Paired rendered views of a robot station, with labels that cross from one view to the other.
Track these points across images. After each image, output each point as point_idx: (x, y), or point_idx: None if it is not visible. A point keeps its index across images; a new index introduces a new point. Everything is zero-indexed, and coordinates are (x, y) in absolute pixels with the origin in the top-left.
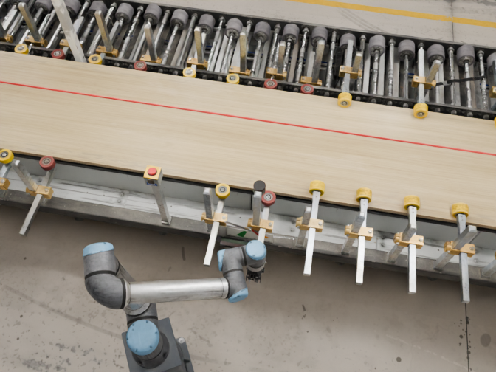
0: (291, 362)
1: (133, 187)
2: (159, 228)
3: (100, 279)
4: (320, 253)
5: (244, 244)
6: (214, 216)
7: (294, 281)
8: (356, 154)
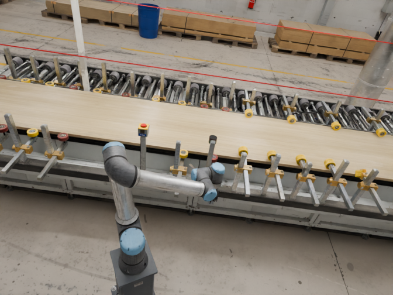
0: (227, 288)
1: None
2: None
3: (118, 160)
4: None
5: None
6: (178, 168)
7: (222, 234)
8: (261, 138)
